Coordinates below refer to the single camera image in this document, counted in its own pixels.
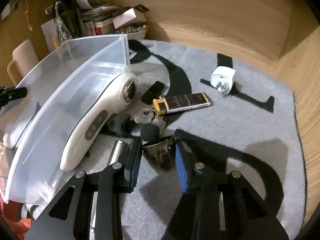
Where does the clear plastic storage bin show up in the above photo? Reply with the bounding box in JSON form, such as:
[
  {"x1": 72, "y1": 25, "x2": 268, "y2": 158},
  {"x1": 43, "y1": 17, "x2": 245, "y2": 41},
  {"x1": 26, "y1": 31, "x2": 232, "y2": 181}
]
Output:
[{"x1": 1, "y1": 35, "x2": 130, "y2": 205}]

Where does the silver telescopic selfie stick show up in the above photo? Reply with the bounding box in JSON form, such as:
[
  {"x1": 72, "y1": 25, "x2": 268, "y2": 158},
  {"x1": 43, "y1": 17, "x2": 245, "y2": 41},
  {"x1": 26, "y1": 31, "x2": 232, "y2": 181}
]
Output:
[{"x1": 107, "y1": 140, "x2": 128, "y2": 166}]

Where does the white handheld massager device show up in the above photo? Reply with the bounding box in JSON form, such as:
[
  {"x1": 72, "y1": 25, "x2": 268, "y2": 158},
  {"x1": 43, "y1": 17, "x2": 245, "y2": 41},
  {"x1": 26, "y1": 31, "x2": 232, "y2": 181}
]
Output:
[{"x1": 60, "y1": 72, "x2": 138, "y2": 171}]

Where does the black gold perfume tube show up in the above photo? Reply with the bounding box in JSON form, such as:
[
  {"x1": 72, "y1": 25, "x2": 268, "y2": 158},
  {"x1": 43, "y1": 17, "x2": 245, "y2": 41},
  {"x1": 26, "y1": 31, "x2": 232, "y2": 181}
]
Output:
[{"x1": 152, "y1": 93, "x2": 211, "y2": 115}]

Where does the white power adapter plug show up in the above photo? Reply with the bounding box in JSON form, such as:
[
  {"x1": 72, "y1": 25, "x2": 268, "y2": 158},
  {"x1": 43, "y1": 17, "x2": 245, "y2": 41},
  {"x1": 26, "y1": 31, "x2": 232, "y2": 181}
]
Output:
[{"x1": 210, "y1": 66, "x2": 236, "y2": 95}]

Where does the white paper note sheet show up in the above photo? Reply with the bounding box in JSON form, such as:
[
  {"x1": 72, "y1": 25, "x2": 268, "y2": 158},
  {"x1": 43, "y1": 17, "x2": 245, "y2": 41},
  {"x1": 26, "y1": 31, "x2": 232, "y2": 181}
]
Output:
[{"x1": 41, "y1": 20, "x2": 60, "y2": 53}]

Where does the dark wine bottle elephant label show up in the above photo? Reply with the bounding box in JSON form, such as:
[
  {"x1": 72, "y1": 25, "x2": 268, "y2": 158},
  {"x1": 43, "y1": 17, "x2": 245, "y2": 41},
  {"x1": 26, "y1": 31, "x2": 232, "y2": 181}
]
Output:
[{"x1": 53, "y1": 0, "x2": 82, "y2": 38}]

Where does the stack of books and papers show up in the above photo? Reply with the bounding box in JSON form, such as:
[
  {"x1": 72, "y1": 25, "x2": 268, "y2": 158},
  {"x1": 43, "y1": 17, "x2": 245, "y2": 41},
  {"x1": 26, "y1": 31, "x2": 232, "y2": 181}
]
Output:
[{"x1": 75, "y1": 0, "x2": 122, "y2": 36}]

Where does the white bowl of trinkets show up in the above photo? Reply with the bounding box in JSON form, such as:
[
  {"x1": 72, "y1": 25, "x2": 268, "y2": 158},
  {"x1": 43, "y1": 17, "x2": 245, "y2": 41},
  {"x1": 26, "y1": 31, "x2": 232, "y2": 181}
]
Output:
[{"x1": 110, "y1": 24, "x2": 149, "y2": 40}]

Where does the small white card box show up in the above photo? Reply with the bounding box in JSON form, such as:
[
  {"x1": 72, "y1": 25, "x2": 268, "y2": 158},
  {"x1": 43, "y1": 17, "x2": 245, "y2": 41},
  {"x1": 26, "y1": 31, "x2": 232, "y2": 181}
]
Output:
[{"x1": 113, "y1": 8, "x2": 146, "y2": 29}]

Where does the pink mug with handle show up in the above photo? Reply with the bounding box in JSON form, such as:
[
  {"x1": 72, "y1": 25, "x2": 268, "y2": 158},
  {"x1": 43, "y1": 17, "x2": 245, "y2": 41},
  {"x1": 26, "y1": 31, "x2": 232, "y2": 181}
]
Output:
[{"x1": 7, "y1": 39, "x2": 39, "y2": 85}]

